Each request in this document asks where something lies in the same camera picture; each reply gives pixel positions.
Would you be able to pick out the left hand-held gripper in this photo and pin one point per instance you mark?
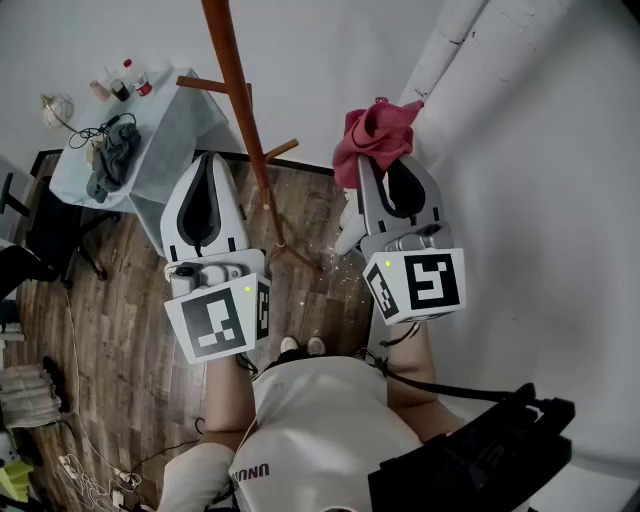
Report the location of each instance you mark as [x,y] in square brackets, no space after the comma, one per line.
[220,310]

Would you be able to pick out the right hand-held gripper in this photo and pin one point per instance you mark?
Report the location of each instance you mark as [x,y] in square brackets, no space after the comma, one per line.
[425,285]

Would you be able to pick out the red cloth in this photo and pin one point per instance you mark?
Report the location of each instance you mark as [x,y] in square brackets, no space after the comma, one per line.
[380,135]

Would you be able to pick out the wooden coat stand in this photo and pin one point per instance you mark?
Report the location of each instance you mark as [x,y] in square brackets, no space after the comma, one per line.
[230,50]

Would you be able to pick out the black shoulder bag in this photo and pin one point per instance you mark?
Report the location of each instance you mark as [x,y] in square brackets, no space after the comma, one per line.
[475,460]

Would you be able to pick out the person's left forearm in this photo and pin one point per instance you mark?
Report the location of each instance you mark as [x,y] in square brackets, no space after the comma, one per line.
[225,395]

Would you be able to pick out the person's right forearm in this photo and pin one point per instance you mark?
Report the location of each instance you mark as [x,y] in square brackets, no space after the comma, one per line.
[410,390]

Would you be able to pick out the crumpled grey cloth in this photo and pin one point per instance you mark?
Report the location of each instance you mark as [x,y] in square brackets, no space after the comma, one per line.
[115,160]

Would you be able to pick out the yellow-green plastic rack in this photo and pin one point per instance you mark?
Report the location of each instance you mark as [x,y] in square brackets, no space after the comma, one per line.
[15,480]

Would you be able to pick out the table with white cover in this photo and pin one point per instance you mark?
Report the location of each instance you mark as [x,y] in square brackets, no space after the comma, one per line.
[165,125]

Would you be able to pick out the dark glass bottle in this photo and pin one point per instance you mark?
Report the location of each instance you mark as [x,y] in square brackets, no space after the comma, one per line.
[121,92]

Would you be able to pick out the black office chair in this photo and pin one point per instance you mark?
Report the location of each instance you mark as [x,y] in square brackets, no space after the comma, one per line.
[50,225]

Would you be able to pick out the person's left white shoe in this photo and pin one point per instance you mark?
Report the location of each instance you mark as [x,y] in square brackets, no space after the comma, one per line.
[290,345]

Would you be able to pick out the person's white shoe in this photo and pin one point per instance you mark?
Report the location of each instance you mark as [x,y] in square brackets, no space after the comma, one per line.
[290,345]
[316,345]

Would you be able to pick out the person's black trousers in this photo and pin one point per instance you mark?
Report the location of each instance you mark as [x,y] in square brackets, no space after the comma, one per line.
[292,356]

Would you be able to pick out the small pink container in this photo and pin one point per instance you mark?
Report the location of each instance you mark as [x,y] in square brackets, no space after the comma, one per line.
[99,91]

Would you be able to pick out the person's right white shoe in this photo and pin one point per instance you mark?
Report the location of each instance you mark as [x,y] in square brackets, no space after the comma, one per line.
[316,345]

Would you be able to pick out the person's white shirt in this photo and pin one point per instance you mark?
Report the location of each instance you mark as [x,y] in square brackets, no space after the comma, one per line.
[320,425]

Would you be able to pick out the folded white towels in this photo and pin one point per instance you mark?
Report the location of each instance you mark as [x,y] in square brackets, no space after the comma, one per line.
[27,397]

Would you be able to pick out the white wall pipe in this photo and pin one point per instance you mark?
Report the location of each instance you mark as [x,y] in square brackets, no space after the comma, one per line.
[445,45]
[500,60]

